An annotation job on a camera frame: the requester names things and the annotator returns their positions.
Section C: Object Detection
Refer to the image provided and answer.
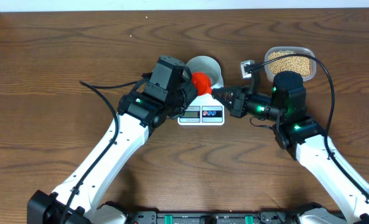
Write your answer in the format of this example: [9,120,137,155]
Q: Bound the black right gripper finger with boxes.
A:
[212,86,240,96]
[211,94,233,108]

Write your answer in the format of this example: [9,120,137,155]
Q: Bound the red measuring scoop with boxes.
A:
[192,72,212,96]

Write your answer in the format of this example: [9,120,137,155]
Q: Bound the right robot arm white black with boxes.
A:
[212,72,369,223]

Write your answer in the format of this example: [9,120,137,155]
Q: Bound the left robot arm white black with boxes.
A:
[27,55,197,223]

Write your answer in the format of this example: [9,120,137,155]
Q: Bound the white digital kitchen scale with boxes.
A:
[177,94,225,126]

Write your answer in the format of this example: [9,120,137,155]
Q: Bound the white round bowl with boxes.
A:
[186,55,223,88]

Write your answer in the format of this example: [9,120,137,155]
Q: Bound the soybeans in container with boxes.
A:
[269,56,311,77]

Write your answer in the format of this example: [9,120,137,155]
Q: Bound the clear plastic container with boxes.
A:
[264,47,317,82]

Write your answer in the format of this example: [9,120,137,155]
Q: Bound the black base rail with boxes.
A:
[100,202,328,224]

